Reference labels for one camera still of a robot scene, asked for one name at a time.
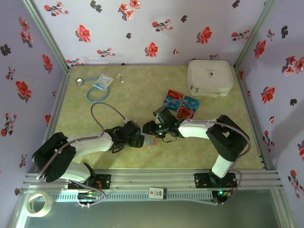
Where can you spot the aluminium corner post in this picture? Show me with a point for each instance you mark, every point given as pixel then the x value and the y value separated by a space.
pixel 254 33
pixel 48 33

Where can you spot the blue stethoscope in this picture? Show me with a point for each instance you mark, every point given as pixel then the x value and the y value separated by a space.
pixel 80 81

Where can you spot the white blue surgical mask packet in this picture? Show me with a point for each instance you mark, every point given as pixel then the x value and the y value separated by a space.
pixel 103 82

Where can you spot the clear tape roll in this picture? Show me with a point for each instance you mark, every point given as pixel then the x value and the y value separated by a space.
pixel 29 206

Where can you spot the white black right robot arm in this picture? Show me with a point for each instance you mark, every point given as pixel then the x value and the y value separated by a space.
pixel 194 128

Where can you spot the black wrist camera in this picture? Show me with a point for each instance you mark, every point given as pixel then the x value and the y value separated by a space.
pixel 166 116
pixel 131 128

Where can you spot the pile of red blue packets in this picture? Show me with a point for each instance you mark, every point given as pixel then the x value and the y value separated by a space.
pixel 182 101

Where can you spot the red white label tag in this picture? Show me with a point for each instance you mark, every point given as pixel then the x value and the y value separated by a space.
pixel 157 193

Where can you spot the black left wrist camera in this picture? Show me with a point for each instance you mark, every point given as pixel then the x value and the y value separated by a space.
pixel 131 128

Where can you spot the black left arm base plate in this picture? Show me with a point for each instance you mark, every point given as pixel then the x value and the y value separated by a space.
pixel 104 181

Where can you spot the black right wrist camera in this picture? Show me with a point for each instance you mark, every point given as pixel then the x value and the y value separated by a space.
pixel 166 116

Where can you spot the red credit card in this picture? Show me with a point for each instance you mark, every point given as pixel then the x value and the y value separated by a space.
pixel 174 95
pixel 185 112

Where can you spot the long aluminium base rail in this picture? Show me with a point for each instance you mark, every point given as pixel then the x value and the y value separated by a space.
pixel 152 179

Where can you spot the blue credit card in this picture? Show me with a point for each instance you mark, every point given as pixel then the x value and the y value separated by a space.
pixel 173 104
pixel 193 102

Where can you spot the aluminium side rail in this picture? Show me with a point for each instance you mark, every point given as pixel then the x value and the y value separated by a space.
pixel 253 118
pixel 60 95

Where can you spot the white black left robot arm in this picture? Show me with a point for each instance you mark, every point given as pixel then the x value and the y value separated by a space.
pixel 92 145

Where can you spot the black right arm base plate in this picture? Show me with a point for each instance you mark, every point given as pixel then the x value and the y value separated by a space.
pixel 202 180

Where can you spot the white zipped medical pouch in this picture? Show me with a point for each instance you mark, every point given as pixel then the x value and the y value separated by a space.
pixel 209 76

